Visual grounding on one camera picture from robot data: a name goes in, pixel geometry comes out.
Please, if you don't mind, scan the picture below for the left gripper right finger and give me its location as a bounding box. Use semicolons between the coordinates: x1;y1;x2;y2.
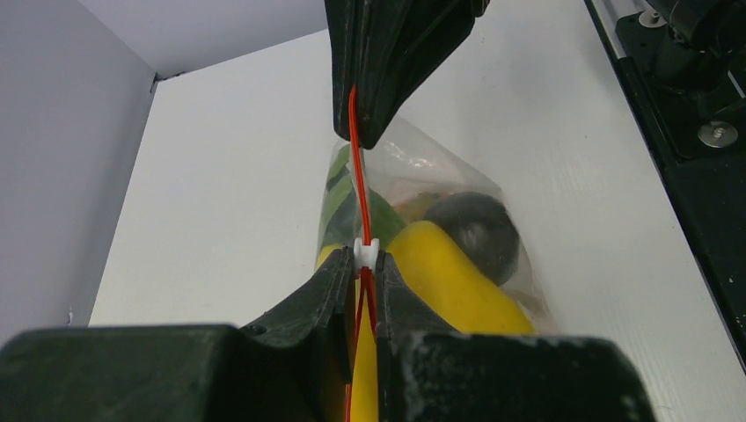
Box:
374;252;655;421

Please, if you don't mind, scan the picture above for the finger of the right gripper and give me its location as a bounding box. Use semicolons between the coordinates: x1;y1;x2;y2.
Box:
325;0;488;149

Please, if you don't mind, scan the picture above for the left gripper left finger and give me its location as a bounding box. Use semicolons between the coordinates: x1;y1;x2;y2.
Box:
1;248;355;421

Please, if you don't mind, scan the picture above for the yellow toy banana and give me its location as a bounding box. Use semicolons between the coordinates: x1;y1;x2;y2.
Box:
345;221;535;421

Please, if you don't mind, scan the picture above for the clear zip top bag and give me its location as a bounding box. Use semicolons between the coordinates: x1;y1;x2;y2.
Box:
314;84;555;422

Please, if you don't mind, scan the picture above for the green toy vegetable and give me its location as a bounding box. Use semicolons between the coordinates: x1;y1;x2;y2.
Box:
318;144;406;250

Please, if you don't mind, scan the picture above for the dark mangosteen toy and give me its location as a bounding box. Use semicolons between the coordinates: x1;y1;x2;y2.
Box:
423;192;520;287

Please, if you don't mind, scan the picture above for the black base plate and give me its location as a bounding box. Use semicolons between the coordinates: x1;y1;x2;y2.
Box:
587;1;745;360

